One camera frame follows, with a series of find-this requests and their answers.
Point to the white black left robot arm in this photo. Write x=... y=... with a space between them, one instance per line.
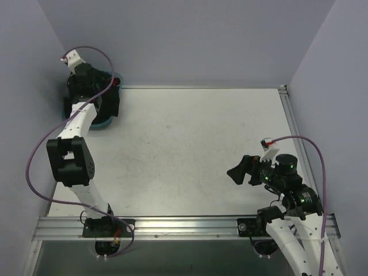
x=71 y=161

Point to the red black plaid shirt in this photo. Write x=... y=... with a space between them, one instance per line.
x=116 y=82

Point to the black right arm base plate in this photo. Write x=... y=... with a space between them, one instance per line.
x=251 y=227

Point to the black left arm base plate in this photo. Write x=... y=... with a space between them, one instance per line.
x=107 y=227

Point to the aluminium front rail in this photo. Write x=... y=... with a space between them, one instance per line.
x=146 y=228

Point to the black long sleeve shirt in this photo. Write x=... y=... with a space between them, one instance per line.
x=87 y=84

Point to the aluminium right side rail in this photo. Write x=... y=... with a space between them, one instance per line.
x=304 y=166

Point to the aluminium rail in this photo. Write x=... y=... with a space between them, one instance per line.
x=304 y=166
x=146 y=228

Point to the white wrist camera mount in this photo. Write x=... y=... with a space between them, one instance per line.
x=270 y=148
x=72 y=59

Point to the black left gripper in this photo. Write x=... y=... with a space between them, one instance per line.
x=112 y=98

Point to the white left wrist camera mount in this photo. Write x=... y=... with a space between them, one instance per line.
x=72 y=59

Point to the teal plastic basket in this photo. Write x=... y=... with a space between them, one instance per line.
x=109 y=105

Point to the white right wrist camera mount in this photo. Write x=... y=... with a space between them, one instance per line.
x=270 y=148

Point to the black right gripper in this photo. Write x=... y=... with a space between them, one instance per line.
x=253 y=171

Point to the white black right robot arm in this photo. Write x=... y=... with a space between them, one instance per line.
x=299 y=229

